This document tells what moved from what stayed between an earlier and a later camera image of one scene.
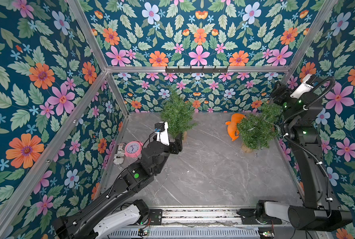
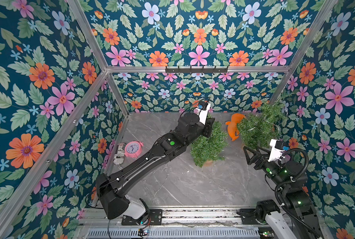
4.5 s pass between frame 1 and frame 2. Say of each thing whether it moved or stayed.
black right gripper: moved
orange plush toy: stayed
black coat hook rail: stayed
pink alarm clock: stayed
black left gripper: moved
